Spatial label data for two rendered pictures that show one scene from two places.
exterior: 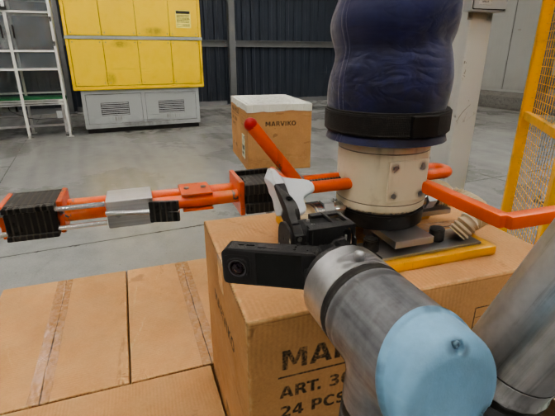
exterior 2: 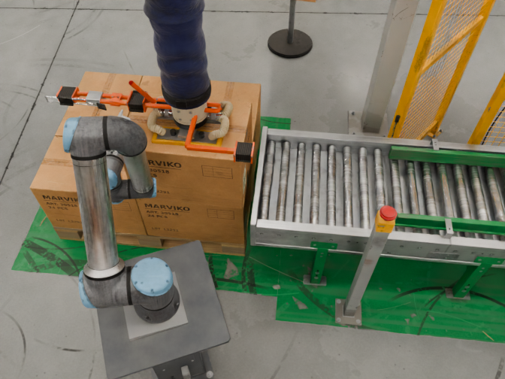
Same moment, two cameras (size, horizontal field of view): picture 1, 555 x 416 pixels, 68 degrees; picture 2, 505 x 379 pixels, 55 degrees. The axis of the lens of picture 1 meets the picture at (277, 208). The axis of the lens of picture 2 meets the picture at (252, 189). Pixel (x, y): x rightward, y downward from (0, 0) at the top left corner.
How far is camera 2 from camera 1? 1.93 m
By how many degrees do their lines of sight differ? 38
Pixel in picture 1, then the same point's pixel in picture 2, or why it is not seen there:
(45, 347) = (94, 113)
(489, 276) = (204, 157)
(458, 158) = (394, 45)
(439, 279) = (185, 153)
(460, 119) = (397, 17)
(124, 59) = not seen: outside the picture
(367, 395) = not seen: hidden behind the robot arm
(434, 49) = (180, 82)
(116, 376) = not seen: hidden behind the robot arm
